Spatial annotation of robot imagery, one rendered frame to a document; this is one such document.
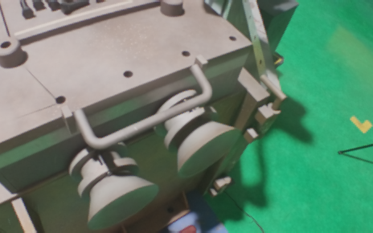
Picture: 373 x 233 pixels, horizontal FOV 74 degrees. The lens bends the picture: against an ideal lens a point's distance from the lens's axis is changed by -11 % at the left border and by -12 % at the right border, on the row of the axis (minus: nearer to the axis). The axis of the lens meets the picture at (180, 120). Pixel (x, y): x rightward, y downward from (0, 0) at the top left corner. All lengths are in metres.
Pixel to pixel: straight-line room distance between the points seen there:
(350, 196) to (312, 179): 0.33
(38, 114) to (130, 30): 0.21
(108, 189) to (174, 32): 0.27
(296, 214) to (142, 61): 1.72
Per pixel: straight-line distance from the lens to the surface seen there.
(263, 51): 0.74
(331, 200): 2.19
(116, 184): 0.40
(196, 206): 1.08
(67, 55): 0.44
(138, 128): 0.34
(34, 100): 0.39
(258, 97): 0.60
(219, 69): 0.49
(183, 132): 0.44
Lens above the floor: 1.65
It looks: 54 degrees down
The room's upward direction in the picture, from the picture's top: 14 degrees clockwise
